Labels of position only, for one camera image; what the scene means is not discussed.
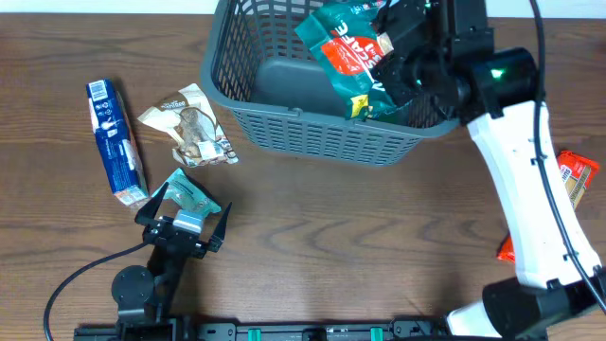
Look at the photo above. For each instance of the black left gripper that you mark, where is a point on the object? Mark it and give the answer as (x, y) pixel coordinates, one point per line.
(157, 234)

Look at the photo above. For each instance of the beige brown snack pouch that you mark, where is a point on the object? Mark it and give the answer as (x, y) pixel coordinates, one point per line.
(187, 117)

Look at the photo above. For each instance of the orange yellow spaghetti packet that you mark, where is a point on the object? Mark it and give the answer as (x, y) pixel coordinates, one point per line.
(577, 173)

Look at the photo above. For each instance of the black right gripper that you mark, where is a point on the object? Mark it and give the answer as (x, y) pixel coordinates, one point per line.
(388, 76)

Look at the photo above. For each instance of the green Nescafe coffee bag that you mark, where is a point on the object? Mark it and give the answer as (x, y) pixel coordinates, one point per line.
(340, 36)

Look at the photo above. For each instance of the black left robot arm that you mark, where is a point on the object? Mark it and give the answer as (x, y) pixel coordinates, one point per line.
(144, 294)

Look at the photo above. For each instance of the blue carton box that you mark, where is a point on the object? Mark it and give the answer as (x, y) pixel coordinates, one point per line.
(116, 143)

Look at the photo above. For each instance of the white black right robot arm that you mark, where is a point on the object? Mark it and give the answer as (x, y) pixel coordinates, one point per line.
(558, 274)

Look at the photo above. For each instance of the teal small snack packet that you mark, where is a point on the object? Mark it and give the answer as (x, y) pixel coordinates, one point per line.
(189, 196)

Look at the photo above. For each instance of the grey plastic lattice basket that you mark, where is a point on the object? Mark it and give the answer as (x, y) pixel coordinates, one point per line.
(256, 67)

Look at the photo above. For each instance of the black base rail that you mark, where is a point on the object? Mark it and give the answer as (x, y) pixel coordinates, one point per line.
(308, 331)

